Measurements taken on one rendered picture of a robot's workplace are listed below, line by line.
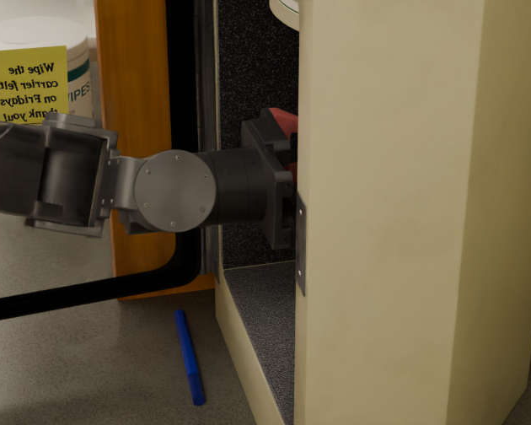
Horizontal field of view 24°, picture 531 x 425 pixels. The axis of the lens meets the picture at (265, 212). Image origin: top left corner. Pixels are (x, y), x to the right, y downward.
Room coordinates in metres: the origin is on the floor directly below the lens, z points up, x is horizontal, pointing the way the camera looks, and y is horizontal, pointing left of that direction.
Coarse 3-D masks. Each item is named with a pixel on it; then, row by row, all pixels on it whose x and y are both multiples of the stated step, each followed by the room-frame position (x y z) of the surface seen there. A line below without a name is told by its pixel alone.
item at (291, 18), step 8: (272, 0) 0.85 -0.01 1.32; (280, 0) 0.83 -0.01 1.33; (288, 0) 0.82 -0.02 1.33; (296, 0) 0.81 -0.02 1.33; (272, 8) 0.84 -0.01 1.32; (280, 8) 0.82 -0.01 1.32; (288, 8) 0.81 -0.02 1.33; (296, 8) 0.81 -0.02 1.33; (280, 16) 0.82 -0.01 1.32; (288, 16) 0.81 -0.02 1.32; (296, 16) 0.80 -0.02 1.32; (288, 24) 0.81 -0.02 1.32; (296, 24) 0.80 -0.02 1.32
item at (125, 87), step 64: (0, 0) 0.93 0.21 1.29; (64, 0) 0.95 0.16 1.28; (128, 0) 0.97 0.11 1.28; (192, 0) 0.99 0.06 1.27; (0, 64) 0.93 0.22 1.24; (64, 64) 0.95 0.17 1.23; (128, 64) 0.97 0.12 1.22; (128, 128) 0.97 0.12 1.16; (0, 256) 0.93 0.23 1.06; (64, 256) 0.95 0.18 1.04; (128, 256) 0.96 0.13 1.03
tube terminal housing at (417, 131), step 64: (320, 0) 0.69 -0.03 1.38; (384, 0) 0.70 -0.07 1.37; (448, 0) 0.71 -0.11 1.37; (512, 0) 0.76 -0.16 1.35; (320, 64) 0.69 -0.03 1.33; (384, 64) 0.70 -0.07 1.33; (448, 64) 0.71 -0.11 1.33; (512, 64) 0.78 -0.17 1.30; (320, 128) 0.70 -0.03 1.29; (384, 128) 0.71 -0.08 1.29; (448, 128) 0.72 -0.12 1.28; (512, 128) 0.79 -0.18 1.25; (320, 192) 0.70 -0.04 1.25; (384, 192) 0.71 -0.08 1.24; (448, 192) 0.72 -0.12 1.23; (512, 192) 0.80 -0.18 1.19; (320, 256) 0.70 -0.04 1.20; (384, 256) 0.71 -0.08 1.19; (448, 256) 0.72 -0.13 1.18; (512, 256) 0.82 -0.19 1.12; (320, 320) 0.70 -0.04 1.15; (384, 320) 0.71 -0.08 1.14; (448, 320) 0.72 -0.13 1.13; (512, 320) 0.83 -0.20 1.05; (256, 384) 0.84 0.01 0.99; (320, 384) 0.70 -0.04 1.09; (384, 384) 0.71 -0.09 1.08; (448, 384) 0.72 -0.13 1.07; (512, 384) 0.85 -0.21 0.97
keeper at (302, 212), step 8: (304, 208) 0.70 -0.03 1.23; (296, 216) 0.72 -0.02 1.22; (304, 216) 0.70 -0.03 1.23; (296, 224) 0.72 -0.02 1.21; (304, 224) 0.70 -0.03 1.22; (296, 232) 0.72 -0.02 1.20; (304, 232) 0.70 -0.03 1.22; (296, 240) 0.72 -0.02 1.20; (304, 240) 0.70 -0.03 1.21; (296, 248) 0.72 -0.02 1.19; (304, 248) 0.70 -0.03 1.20; (296, 256) 0.72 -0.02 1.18; (304, 256) 0.70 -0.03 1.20; (296, 264) 0.72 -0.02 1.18; (304, 264) 0.70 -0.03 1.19; (296, 272) 0.72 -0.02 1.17; (304, 272) 0.70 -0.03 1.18; (296, 280) 0.72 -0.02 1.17; (304, 280) 0.70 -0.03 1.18; (304, 288) 0.70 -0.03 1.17
